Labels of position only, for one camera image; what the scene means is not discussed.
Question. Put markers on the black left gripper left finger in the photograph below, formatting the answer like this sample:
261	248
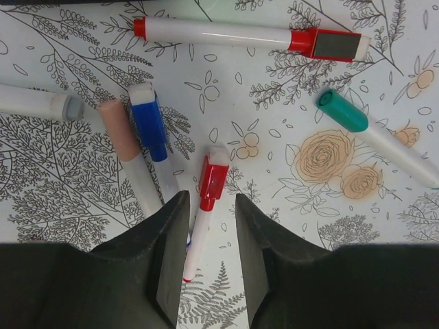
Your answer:
142	271

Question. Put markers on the blue cap whiteboard marker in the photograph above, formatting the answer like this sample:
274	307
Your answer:
151	129

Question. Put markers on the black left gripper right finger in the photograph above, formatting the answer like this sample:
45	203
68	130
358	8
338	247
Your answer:
276	267

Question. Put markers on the teal cap marker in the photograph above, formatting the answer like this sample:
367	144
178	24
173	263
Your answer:
381	140

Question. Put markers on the grey tip white marker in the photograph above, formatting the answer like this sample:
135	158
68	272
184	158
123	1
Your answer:
40	104

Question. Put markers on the red cap whiteboard marker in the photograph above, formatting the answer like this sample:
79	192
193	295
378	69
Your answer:
212	180

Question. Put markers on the floral patterned table mat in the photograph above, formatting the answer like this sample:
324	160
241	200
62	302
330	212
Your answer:
62	182

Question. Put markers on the long red eraser-cap marker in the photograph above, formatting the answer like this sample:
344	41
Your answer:
314	43

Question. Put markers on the pink cap marker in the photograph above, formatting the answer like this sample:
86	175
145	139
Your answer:
127	148

